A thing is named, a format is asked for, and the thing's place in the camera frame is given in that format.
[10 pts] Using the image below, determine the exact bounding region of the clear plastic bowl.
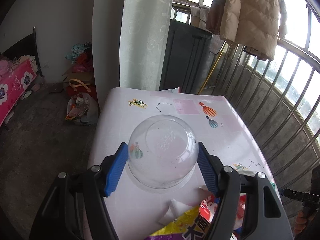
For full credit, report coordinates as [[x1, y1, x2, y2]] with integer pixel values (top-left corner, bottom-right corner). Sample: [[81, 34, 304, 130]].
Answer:
[[128, 115, 199, 191]]

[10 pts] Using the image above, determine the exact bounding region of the white tissue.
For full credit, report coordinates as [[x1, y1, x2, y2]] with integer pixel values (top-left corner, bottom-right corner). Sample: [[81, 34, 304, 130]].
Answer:
[[158, 199, 193, 226]]

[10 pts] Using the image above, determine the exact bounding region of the purple yellow noodle bag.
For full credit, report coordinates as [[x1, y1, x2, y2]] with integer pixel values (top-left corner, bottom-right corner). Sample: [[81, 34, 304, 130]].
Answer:
[[145, 205, 213, 240]]

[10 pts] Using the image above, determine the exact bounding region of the red snack wrapper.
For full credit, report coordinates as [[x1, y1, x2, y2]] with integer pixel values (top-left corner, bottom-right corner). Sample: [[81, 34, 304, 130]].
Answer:
[[198, 193, 247, 233]]

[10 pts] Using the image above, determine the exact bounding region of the yellow broom stick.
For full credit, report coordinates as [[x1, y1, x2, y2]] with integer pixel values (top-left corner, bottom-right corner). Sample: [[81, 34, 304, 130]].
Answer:
[[197, 42, 226, 95]]

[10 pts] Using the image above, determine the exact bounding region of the pile of bags and clothes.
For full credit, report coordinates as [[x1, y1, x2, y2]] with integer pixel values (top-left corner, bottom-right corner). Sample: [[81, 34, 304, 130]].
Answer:
[[63, 42, 99, 126]]

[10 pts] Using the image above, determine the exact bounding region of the metal balcony railing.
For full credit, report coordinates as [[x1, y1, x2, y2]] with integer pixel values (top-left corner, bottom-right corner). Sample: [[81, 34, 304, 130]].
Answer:
[[212, 0, 320, 221]]

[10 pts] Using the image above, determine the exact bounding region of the dark metal cabinet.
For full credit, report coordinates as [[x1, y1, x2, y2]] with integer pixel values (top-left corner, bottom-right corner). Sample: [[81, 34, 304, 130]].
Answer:
[[159, 20, 212, 94]]

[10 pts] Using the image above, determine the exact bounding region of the pink floral bedding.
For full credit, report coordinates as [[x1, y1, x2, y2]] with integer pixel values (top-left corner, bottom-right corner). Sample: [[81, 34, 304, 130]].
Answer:
[[0, 55, 38, 125]]

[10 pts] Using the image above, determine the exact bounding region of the beige puffer jacket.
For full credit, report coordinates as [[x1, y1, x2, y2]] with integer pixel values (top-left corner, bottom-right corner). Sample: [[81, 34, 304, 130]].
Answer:
[[206, 0, 287, 61]]

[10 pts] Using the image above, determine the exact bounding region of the white patterned curtain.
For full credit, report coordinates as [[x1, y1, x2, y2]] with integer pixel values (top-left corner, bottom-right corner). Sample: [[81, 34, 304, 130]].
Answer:
[[119, 0, 172, 91]]

